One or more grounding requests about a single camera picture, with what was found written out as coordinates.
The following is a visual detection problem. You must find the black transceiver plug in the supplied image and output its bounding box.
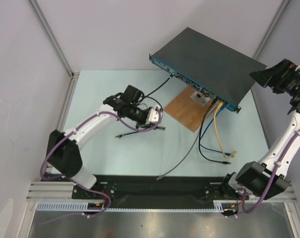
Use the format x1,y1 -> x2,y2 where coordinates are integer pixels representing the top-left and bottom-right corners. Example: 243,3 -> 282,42
156,126 -> 166,130

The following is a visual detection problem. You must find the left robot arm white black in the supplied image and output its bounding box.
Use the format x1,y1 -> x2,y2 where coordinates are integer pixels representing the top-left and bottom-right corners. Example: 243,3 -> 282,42
40,85 -> 163,198

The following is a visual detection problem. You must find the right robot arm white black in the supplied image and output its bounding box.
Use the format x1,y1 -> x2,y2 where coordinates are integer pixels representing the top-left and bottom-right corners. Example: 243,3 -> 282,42
218,59 -> 300,200

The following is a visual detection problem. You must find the wooden board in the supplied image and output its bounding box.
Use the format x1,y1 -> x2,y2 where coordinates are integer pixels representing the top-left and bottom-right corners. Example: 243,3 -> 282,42
164,86 -> 213,132

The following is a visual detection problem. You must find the black cable with teal plug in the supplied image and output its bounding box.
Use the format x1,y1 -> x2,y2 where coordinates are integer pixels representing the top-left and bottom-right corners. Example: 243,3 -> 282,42
115,75 -> 175,139

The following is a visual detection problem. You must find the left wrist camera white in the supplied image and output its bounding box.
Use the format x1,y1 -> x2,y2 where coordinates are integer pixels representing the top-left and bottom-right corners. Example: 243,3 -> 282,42
146,105 -> 163,124

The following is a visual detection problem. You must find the blue black network switch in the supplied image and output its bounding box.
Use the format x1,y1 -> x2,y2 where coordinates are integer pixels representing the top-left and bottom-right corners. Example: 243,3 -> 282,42
149,27 -> 266,113

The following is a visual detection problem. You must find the grey cable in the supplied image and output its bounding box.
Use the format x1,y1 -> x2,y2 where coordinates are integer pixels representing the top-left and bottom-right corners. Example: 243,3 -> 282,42
156,102 -> 216,182

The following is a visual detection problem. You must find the blue ethernet cable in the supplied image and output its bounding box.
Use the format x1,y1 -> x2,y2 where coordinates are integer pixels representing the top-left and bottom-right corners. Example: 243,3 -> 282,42
200,109 -> 234,159

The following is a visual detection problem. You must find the yellow ethernet cable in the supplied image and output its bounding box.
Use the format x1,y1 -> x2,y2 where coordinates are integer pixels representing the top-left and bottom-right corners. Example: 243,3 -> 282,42
215,103 -> 239,159

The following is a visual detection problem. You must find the black ethernet cable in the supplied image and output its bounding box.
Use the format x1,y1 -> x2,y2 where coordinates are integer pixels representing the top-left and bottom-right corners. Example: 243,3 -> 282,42
198,99 -> 232,166

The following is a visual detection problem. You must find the grey metal switch mount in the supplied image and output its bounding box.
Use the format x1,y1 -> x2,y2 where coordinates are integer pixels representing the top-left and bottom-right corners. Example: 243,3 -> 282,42
191,91 -> 210,106

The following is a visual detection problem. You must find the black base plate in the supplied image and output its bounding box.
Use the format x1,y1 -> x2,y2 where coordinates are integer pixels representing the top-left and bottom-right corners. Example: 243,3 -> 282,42
40,174 -> 281,209

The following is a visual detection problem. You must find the white slotted cable duct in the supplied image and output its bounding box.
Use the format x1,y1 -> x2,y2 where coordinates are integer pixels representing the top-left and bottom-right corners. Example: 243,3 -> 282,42
37,201 -> 104,212

